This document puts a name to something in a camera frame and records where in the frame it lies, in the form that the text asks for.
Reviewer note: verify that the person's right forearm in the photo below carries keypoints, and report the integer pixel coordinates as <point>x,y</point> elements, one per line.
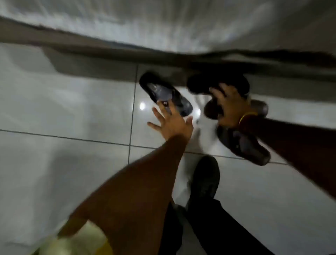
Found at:
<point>302,149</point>

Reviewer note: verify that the person's left forearm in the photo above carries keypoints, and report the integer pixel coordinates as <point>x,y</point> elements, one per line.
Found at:
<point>131,197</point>

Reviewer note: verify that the black lace-up shoe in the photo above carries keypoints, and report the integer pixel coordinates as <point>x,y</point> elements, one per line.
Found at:
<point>206,178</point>

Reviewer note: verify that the person's left hand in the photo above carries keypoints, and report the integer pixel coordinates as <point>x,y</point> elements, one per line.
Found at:
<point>173,126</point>

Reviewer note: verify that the pale yellow sleeve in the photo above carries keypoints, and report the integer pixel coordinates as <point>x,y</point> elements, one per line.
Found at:
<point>84,241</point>

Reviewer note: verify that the black trousers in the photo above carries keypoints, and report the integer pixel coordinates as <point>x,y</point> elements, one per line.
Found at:
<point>218,228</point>

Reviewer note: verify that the yellow wrist band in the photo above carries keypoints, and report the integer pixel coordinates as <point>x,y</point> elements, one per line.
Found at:
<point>246,115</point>

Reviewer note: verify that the person's right hand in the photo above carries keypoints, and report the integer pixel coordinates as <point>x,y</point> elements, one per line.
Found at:
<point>232,107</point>

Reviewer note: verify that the brown leather sandal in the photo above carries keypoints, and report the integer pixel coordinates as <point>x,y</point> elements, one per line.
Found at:
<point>244,147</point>
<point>262,107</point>

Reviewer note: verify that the black flip-flop sandal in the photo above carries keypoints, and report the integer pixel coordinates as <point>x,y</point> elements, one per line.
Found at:
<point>157,89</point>
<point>202,84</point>

